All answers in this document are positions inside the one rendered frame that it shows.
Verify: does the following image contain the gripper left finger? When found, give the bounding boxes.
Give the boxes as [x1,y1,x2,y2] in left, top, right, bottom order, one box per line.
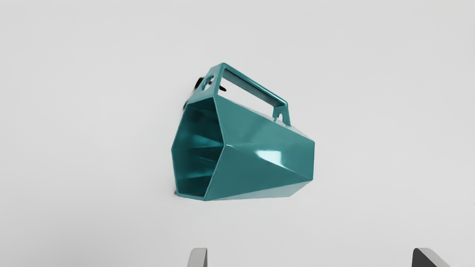
[187,248,208,267]

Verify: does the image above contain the teal faceted mug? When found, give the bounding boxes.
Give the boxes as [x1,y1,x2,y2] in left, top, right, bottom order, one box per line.
[171,62,315,201]

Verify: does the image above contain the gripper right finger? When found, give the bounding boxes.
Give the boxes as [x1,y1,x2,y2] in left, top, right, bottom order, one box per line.
[412,248,452,267]

